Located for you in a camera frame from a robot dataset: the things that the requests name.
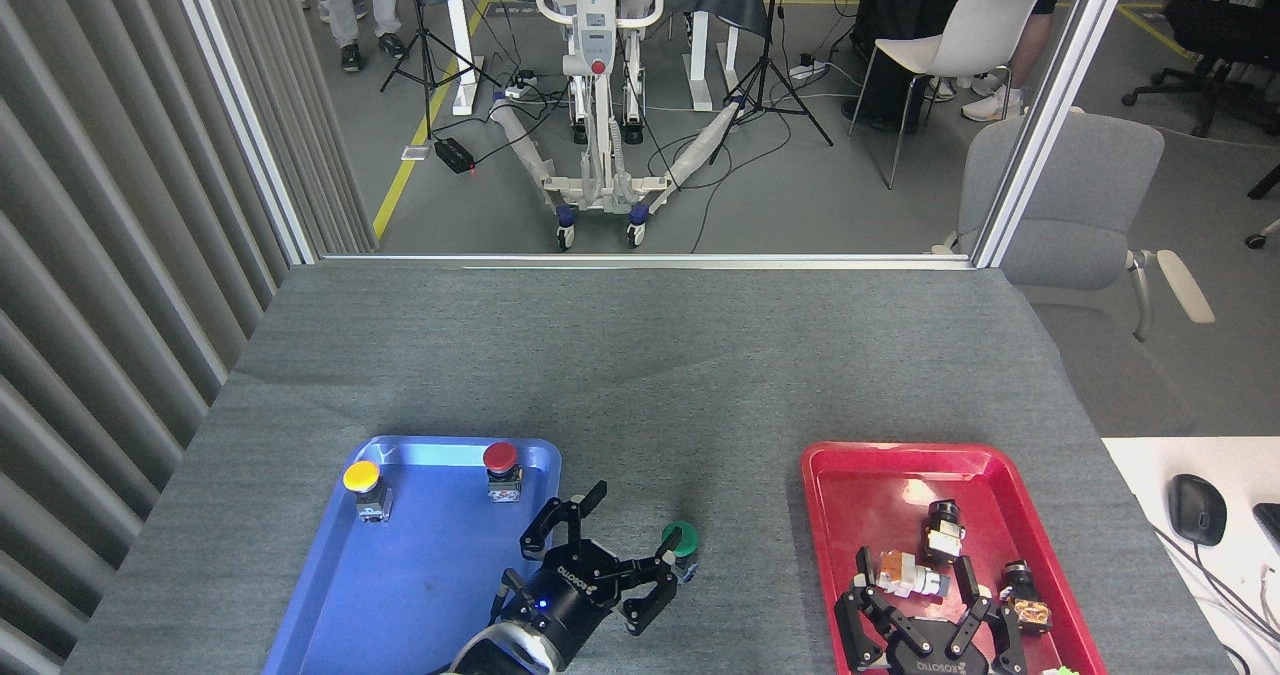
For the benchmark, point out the red push button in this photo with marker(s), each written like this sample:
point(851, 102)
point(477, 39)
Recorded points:
point(500, 458)

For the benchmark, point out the black box on floor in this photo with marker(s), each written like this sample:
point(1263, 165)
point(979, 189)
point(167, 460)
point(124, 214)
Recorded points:
point(455, 155)

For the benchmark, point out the black tripod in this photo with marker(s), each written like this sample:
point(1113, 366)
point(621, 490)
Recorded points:
point(428, 55)
point(768, 75)

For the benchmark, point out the black selector switch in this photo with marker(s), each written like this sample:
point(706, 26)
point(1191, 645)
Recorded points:
point(942, 533)

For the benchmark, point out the green push button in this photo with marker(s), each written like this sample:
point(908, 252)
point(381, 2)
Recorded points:
point(685, 537)

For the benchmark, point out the white stand on wheels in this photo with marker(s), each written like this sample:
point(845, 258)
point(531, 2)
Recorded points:
point(600, 75)

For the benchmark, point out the silver frame crossbar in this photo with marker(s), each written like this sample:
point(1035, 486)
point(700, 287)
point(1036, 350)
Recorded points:
point(640, 260)

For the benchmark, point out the black switch with orange base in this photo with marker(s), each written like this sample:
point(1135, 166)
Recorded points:
point(1028, 605)

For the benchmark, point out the blue plastic tray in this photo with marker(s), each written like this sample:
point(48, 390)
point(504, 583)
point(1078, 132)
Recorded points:
point(400, 575)

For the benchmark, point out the grey felt table cover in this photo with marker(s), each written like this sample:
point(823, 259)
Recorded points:
point(650, 375)

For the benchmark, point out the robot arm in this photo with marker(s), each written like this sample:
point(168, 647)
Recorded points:
point(500, 655)

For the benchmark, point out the black flat device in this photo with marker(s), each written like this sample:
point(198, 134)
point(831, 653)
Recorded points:
point(1270, 525)

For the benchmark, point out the grey office chair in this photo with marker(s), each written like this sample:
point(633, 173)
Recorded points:
point(1080, 215)

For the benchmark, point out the white plastic chair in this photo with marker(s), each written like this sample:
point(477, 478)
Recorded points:
point(965, 40)

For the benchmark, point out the silver frame post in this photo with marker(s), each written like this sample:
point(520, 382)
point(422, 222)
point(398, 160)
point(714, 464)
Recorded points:
point(245, 115)
point(1050, 115)

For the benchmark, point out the orange and white switch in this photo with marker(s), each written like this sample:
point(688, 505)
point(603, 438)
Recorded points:
point(905, 573)

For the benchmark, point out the black office chair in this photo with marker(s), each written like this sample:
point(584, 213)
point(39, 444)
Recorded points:
point(1215, 30)

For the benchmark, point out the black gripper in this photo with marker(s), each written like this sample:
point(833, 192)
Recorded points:
point(940, 655)
point(565, 595)

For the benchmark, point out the white side table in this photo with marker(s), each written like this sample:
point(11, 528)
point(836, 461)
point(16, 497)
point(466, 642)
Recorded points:
point(1240, 465)

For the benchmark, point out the black computer mouse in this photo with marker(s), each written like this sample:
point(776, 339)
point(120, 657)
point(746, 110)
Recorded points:
point(1197, 510)

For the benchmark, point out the yellow push button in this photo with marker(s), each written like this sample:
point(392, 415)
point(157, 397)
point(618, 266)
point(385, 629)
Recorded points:
point(362, 478)

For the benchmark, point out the white power strip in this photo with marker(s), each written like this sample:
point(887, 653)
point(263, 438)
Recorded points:
point(520, 85)
point(808, 69)

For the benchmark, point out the red plastic tray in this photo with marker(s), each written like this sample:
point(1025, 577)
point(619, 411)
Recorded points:
point(870, 515)

